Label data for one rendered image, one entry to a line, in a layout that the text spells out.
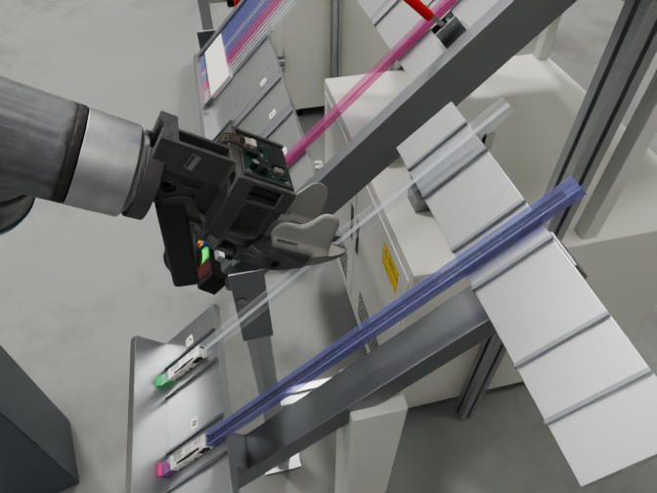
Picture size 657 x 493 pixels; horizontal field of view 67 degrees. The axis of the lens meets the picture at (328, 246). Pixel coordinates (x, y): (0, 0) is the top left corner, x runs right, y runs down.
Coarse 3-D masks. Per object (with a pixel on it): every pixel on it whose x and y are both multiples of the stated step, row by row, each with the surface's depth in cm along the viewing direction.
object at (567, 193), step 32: (576, 192) 36; (512, 224) 38; (480, 256) 39; (416, 288) 42; (448, 288) 41; (384, 320) 42; (320, 352) 46; (352, 352) 45; (288, 384) 47; (256, 416) 49
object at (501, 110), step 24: (480, 120) 44; (456, 144) 45; (432, 168) 46; (408, 192) 47; (360, 216) 49; (336, 240) 50; (288, 288) 53; (240, 312) 57; (216, 336) 58; (168, 384) 62
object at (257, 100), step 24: (264, 48) 98; (240, 72) 102; (264, 72) 94; (240, 96) 98; (264, 96) 90; (288, 96) 85; (216, 120) 101; (240, 120) 93; (264, 120) 87; (288, 120) 81; (288, 144) 78; (288, 168) 75; (312, 168) 71
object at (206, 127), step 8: (200, 72) 114; (200, 80) 111; (200, 88) 109; (200, 96) 106; (200, 104) 104; (200, 112) 102; (208, 112) 104; (200, 120) 101; (208, 120) 102; (200, 128) 99; (208, 128) 99; (208, 136) 97; (216, 256) 76; (224, 256) 76
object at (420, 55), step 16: (368, 0) 78; (384, 0) 75; (400, 0) 72; (432, 0) 66; (464, 0) 62; (480, 0) 60; (496, 0) 58; (368, 16) 76; (384, 16) 73; (400, 16) 70; (416, 16) 68; (464, 16) 61; (480, 16) 59; (384, 32) 71; (400, 32) 69; (432, 32) 64; (416, 48) 65; (432, 48) 63; (400, 64) 66; (416, 64) 64
